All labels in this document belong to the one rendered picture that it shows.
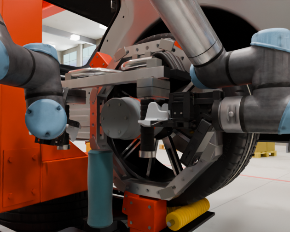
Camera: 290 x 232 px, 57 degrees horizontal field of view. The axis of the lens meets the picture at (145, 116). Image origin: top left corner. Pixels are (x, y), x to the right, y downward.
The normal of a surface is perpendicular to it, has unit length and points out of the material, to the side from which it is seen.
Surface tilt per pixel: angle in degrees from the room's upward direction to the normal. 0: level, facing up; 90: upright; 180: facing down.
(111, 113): 90
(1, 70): 129
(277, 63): 90
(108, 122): 90
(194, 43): 134
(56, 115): 86
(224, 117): 98
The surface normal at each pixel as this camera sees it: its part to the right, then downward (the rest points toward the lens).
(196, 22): 0.36, 0.29
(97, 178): -0.07, -0.04
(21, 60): 0.97, -0.04
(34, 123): 0.28, -0.10
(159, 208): 0.81, -0.02
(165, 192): -0.59, -0.02
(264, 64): -0.77, -0.01
